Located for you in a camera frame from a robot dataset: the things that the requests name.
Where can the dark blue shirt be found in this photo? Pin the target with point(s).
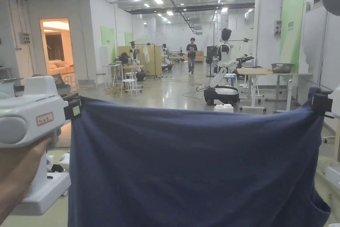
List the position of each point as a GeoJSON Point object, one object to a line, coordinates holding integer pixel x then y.
{"type": "Point", "coordinates": [191, 163]}

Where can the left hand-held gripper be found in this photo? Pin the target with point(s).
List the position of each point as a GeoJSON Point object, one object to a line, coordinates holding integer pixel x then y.
{"type": "Point", "coordinates": [29, 115]}

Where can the white robot with black head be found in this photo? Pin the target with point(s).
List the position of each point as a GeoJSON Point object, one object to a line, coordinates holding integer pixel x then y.
{"type": "Point", "coordinates": [134, 59]}

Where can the white block on floor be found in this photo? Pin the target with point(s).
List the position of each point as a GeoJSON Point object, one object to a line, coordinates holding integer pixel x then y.
{"type": "Point", "coordinates": [224, 108]}

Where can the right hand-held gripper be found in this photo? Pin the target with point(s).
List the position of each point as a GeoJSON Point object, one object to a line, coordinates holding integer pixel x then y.
{"type": "Point", "coordinates": [336, 103]}

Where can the spare white hand-held gripper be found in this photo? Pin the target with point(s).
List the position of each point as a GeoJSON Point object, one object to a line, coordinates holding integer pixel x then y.
{"type": "Point", "coordinates": [63, 161]}

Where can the beige sofa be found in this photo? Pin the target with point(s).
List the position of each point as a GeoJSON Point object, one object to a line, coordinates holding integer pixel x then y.
{"type": "Point", "coordinates": [59, 67]}

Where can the person's left hand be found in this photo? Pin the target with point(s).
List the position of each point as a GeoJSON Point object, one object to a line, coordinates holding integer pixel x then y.
{"type": "Point", "coordinates": [16, 168]}

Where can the white humanoid robot wheeled base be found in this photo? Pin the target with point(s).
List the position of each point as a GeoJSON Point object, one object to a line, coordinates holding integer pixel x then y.
{"type": "Point", "coordinates": [223, 78]}

